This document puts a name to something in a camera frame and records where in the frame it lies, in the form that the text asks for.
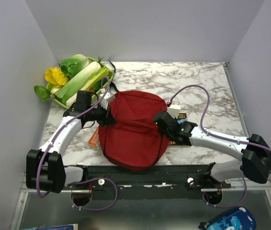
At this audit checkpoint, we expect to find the treehouse storey book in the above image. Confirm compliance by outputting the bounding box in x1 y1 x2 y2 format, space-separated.
168 113 188 147

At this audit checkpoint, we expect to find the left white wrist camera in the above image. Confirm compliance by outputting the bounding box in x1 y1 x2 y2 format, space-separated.
100 89 115 110

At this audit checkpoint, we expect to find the blue pencil case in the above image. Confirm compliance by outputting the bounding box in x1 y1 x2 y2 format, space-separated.
198 207 257 230

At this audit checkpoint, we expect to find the orange paperback book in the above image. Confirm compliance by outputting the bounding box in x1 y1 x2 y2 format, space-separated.
88 127 100 148

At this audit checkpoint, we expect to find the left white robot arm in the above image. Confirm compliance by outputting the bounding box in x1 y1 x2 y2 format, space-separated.
26 90 115 194

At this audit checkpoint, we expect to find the green lettuce head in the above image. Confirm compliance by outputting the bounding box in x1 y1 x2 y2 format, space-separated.
59 54 90 79

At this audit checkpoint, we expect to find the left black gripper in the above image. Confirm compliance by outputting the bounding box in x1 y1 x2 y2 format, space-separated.
86 102 116 127

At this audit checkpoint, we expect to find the dark green spinach leaf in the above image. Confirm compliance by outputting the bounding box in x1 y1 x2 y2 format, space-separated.
34 85 51 102

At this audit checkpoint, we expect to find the blue book corner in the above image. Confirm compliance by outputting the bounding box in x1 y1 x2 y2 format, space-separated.
36 224 78 230

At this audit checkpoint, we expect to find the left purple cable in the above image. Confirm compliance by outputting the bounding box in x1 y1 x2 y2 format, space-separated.
36 76 118 211

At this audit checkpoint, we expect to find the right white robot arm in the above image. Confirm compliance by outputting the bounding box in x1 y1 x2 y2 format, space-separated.
153 111 271 188

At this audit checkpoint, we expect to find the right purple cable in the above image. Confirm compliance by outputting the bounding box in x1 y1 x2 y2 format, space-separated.
167 84 271 208

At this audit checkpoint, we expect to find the green plastic basket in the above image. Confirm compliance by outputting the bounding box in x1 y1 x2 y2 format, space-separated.
46 57 116 109

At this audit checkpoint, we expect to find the yellow leaf vegetable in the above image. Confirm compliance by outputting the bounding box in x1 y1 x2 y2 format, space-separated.
45 67 69 88

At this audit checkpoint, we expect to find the red backpack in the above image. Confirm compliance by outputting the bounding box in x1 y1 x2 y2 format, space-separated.
98 91 169 171

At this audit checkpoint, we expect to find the aluminium rail frame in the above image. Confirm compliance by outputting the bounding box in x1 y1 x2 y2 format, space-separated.
10 62 271 230

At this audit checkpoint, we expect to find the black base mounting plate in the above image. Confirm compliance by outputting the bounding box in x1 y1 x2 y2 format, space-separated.
61 164 232 201

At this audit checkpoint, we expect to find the purple cable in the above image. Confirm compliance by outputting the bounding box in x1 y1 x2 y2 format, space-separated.
167 84 271 208
36 76 118 211

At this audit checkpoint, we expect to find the celery stalk bunch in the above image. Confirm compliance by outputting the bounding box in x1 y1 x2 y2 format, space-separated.
80 67 113 92

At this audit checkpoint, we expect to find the napa cabbage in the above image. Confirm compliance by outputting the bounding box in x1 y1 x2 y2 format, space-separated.
55 66 99 103

